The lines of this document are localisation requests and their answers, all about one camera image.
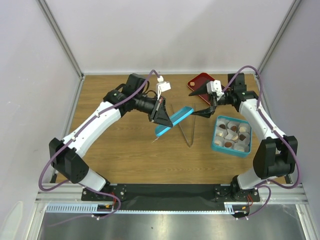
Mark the metal tongs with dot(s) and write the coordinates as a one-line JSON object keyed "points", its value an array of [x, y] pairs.
{"points": [[187, 128]]}

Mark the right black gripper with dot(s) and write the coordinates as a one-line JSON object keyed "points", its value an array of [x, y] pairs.
{"points": [[205, 113]]}

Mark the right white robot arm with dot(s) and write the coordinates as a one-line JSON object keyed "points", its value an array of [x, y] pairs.
{"points": [[276, 155]]}

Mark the blue box lid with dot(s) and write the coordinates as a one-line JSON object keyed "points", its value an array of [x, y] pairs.
{"points": [[175, 119]]}

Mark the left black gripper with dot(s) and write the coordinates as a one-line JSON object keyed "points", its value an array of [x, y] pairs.
{"points": [[161, 116]]}

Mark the blue chocolate box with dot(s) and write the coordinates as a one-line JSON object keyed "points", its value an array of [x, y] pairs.
{"points": [[240, 148]]}

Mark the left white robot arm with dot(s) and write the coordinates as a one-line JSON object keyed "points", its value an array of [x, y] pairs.
{"points": [[66, 155]]}

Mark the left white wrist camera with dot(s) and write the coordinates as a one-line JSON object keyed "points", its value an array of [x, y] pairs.
{"points": [[162, 86]]}

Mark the dark square chocolate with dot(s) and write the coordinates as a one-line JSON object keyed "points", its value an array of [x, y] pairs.
{"points": [[242, 137]]}

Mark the brown chocolate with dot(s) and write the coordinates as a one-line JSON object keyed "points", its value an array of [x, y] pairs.
{"points": [[233, 128]]}

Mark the dark round chocolate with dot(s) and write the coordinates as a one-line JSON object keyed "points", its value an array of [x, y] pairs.
{"points": [[228, 144]]}

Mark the red tray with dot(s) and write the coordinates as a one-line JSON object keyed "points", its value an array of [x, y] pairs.
{"points": [[199, 80]]}

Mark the slotted cable duct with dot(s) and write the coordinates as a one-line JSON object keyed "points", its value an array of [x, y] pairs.
{"points": [[80, 208]]}

